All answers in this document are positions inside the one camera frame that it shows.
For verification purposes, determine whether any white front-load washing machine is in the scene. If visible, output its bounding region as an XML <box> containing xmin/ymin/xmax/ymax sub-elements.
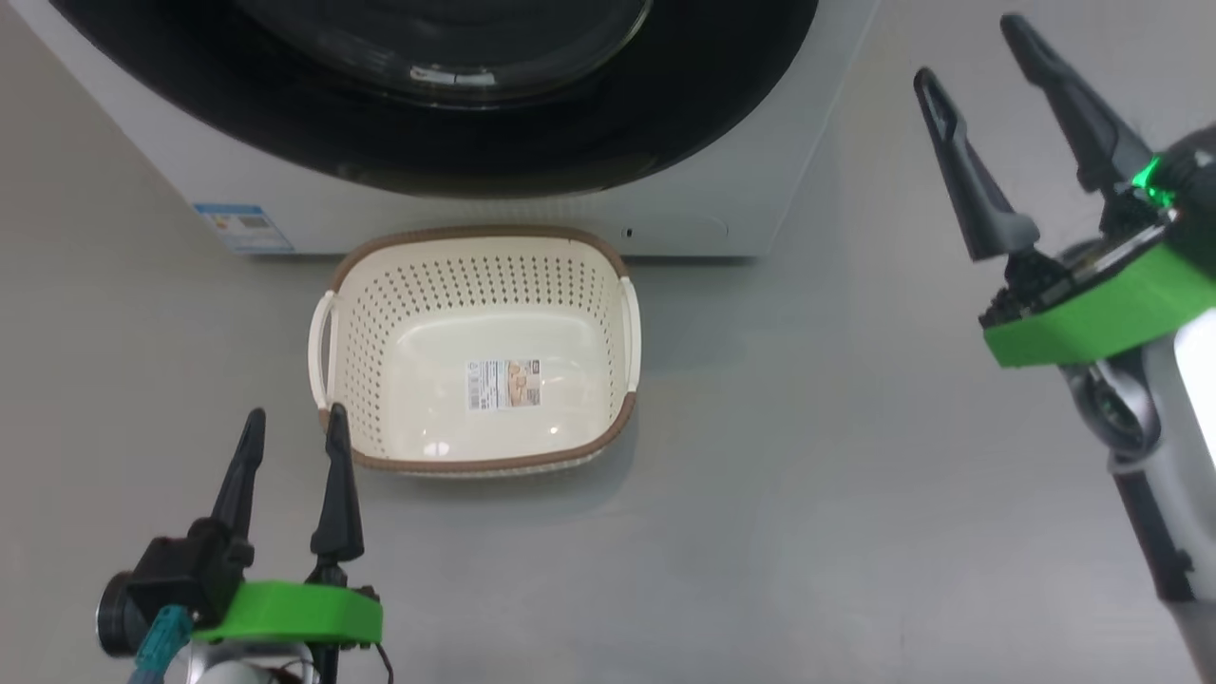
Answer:
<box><xmin>9</xmin><ymin>0</ymin><xmax>880</xmax><ymax>259</ymax></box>

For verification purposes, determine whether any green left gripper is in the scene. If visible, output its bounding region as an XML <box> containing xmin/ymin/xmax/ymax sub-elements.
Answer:
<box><xmin>190</xmin><ymin>404</ymin><xmax>384</xmax><ymax>649</ymax></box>

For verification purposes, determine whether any black round glass washer door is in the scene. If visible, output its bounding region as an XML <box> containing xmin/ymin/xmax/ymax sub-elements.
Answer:
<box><xmin>47</xmin><ymin>0</ymin><xmax>820</xmax><ymax>199</ymax></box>

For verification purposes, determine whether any thin black left gripper cable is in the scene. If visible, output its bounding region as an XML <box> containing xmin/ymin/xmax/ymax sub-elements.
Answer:
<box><xmin>318</xmin><ymin>641</ymin><xmax>393</xmax><ymax>684</ymax></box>

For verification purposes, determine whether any cream laundry basket brown rim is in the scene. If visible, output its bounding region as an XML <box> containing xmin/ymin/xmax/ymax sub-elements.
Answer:
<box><xmin>309</xmin><ymin>225</ymin><xmax>642</xmax><ymax>476</ymax></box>

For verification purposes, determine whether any teal left camera cable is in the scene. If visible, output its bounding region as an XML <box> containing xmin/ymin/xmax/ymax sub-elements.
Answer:
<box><xmin>128</xmin><ymin>605</ymin><xmax>196</xmax><ymax>684</ymax></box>

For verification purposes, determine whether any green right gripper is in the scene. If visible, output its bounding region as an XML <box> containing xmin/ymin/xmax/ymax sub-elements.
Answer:
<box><xmin>914</xmin><ymin>14</ymin><xmax>1216</xmax><ymax>370</ymax></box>

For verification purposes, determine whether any paper basket label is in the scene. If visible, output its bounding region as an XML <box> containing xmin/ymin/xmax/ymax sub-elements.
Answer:
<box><xmin>466</xmin><ymin>358</ymin><xmax>542</xmax><ymax>411</ymax></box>

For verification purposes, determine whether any blue energy label sticker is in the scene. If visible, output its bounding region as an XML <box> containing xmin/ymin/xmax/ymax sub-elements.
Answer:
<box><xmin>193</xmin><ymin>202</ymin><xmax>294</xmax><ymax>255</ymax></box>

